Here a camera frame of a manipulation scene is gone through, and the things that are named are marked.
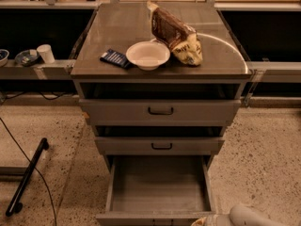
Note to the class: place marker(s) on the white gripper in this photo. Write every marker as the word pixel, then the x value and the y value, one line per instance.
pixel 218 220

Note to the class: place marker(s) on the grey bottom drawer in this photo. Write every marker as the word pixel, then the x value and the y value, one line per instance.
pixel 157 191

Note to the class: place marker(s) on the grey drawer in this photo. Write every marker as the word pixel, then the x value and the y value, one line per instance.
pixel 157 191
pixel 159 145
pixel 160 112

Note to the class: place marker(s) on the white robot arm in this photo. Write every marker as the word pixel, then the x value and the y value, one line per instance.
pixel 239 215

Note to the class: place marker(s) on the grey middle drawer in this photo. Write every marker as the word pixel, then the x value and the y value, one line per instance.
pixel 159 145

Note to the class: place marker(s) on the grey drawer cabinet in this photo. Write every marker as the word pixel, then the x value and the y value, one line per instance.
pixel 221 76

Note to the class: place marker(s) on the grey top drawer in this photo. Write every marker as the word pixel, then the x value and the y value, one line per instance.
pixel 160 112

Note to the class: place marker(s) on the white paper bowl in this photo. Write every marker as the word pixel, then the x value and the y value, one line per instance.
pixel 148 55

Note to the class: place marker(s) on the bagged bread loaf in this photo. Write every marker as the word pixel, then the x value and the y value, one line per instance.
pixel 180 38

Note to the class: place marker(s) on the dark blue packet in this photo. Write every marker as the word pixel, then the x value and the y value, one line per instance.
pixel 116 58

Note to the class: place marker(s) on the white paper cup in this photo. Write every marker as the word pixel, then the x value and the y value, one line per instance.
pixel 46 53

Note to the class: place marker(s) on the blue patterned bowl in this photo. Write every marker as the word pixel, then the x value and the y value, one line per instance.
pixel 27 58

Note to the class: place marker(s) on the grey metal shelf rail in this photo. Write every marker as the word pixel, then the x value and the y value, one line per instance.
pixel 59 70

